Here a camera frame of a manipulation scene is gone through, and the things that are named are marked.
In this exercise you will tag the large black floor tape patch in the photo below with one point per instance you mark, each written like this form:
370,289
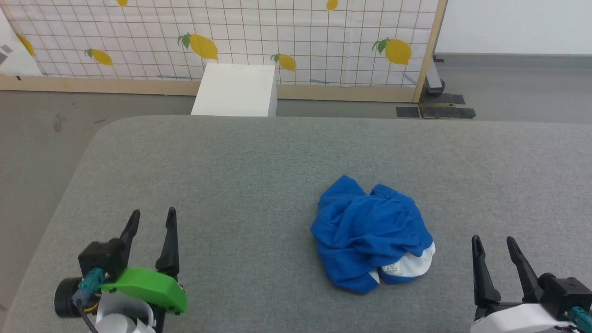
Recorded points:
446,111

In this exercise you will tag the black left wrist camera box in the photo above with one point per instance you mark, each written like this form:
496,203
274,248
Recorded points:
102,256

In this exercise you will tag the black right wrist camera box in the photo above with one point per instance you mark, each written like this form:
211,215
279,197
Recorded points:
566,291

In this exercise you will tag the grey metal screen foot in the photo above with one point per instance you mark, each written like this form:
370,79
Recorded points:
434,78

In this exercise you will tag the black round left wrist knob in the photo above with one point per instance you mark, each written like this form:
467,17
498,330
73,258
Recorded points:
67,298

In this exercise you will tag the white leaning board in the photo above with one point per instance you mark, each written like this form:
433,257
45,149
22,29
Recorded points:
16,60

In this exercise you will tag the lemon print wooden frame screen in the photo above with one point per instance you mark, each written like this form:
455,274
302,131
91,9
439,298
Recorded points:
259,37

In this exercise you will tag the white rectangular box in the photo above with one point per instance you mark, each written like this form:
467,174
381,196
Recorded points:
236,90

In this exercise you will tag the small black floor tape patch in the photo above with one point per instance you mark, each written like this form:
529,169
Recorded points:
408,112

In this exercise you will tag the blue garment with white lining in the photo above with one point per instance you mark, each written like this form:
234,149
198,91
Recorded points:
365,231

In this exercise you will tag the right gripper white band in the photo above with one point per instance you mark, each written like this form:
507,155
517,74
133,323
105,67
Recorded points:
518,319

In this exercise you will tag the grey fabric sofa seat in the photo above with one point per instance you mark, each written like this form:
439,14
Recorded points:
277,185

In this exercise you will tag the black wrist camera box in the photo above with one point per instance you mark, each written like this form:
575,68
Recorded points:
566,291
102,256

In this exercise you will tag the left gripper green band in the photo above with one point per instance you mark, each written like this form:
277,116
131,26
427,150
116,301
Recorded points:
148,286

